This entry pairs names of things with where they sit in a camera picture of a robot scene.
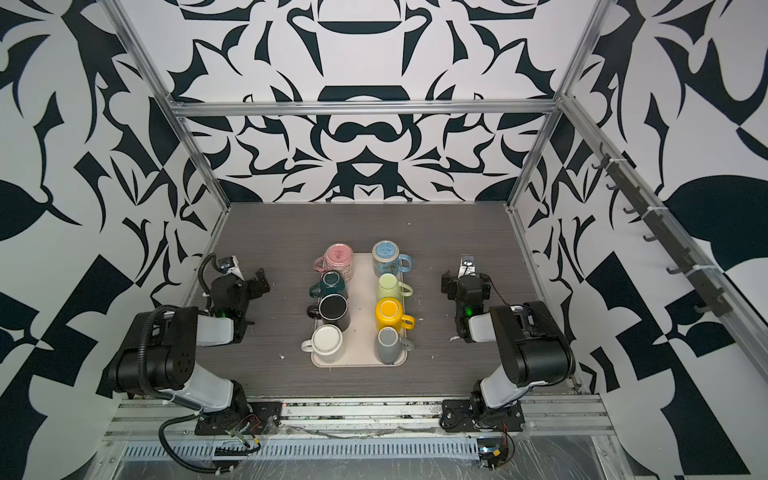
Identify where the grey mug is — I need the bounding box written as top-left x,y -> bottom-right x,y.
376,327 -> 415,366

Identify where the white cream mug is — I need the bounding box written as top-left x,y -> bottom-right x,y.
301,324 -> 345,364

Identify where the beige plastic tray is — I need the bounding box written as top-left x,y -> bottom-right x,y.
310,253 -> 408,369

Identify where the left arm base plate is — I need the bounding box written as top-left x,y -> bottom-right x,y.
194,401 -> 283,436

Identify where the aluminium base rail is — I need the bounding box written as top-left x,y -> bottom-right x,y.
83,392 -> 637,480

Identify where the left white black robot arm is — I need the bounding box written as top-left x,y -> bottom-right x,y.
107,268 -> 270,424

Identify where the black mug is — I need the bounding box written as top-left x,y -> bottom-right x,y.
306,293 -> 350,332

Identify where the aluminium frame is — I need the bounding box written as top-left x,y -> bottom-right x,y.
101,1 -> 767,376

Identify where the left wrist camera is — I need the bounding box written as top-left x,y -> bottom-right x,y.
215,255 -> 244,280

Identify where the blue butterfly mug yellow inside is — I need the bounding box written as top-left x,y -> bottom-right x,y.
372,240 -> 413,277

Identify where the dark green mug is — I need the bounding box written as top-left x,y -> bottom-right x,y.
309,270 -> 348,299

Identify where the pink ghost print mug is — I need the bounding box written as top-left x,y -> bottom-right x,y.
313,243 -> 354,281

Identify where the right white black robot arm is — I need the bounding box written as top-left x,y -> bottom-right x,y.
440,272 -> 575,429

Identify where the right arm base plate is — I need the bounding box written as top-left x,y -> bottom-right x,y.
439,399 -> 525,433

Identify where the light green mug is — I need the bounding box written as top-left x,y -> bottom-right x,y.
377,273 -> 414,302

